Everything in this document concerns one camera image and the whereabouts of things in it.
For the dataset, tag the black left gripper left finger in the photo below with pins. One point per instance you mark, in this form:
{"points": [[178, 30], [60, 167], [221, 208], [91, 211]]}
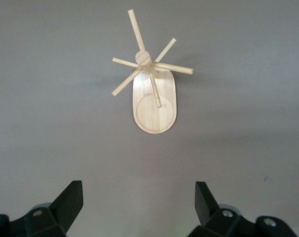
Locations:
{"points": [[53, 219]]}

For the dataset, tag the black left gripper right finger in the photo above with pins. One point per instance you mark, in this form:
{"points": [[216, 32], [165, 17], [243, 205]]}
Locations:
{"points": [[213, 222]]}

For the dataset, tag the wooden cup rack tree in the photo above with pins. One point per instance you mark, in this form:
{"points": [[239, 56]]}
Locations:
{"points": [[154, 118]]}

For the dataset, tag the paper table cover sheet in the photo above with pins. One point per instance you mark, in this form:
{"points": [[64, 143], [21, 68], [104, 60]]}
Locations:
{"points": [[53, 98]]}

